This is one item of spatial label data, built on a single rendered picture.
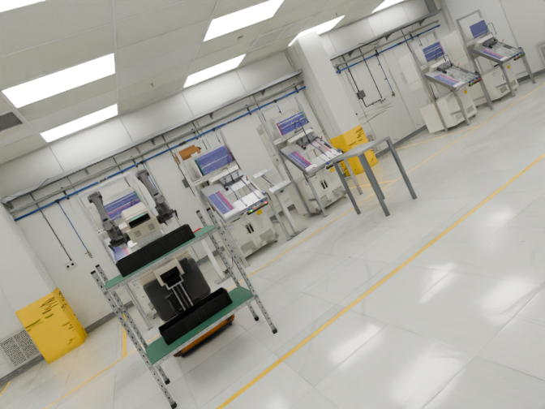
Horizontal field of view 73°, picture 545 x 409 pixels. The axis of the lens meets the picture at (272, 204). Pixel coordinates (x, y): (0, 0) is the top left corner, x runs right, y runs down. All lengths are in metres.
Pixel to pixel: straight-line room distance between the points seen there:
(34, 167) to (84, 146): 0.81
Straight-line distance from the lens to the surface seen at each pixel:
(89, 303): 6.93
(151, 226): 3.40
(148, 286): 3.71
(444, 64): 8.47
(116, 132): 6.99
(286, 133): 5.99
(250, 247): 5.45
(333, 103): 7.79
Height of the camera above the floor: 1.26
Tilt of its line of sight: 8 degrees down
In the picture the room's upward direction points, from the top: 27 degrees counter-clockwise
